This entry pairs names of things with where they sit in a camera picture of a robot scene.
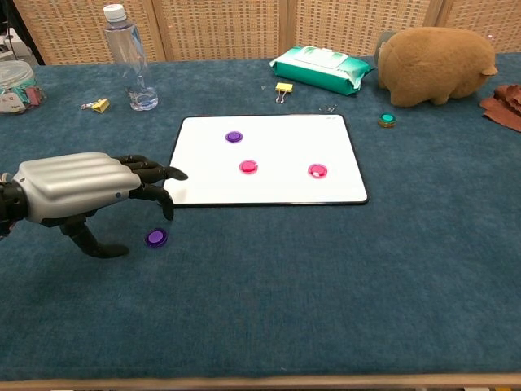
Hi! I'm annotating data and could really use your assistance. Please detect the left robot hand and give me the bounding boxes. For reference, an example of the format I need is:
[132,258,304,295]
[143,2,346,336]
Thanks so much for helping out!
[0,152,189,260]

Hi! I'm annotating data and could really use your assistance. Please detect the yellow binder clip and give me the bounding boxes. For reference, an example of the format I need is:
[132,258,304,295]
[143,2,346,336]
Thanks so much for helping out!
[274,82,295,104]
[80,97,111,113]

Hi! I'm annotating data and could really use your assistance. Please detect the black slanted pole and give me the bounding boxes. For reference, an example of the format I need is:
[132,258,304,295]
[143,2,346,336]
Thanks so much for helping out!
[6,0,46,66]

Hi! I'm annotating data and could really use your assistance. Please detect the green wet wipes pack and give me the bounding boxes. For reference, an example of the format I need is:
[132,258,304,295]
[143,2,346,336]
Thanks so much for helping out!
[268,45,375,97]

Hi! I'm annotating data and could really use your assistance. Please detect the clear plastic water bottle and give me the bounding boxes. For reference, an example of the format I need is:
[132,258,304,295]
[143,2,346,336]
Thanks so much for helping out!
[103,3,160,112]

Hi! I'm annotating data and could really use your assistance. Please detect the wicker folding screen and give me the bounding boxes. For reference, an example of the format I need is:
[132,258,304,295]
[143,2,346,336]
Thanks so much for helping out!
[11,0,521,66]

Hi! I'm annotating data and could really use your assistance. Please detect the white magnetic board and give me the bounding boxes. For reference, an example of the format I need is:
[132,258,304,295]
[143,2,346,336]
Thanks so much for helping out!
[162,114,370,209]

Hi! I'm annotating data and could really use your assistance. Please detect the brown suede cloth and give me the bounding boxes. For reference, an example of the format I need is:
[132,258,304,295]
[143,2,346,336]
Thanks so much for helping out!
[478,84,521,134]

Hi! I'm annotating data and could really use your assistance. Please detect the teal table cloth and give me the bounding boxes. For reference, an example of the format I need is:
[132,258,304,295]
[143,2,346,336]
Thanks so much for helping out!
[0,52,521,382]

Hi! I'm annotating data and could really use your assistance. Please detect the brown plush animal toy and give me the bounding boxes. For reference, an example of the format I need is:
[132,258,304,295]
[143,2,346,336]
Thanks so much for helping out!
[377,26,499,108]

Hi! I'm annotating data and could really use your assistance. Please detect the clear jar of binder clips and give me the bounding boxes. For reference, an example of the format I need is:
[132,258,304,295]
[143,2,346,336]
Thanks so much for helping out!
[0,59,47,116]

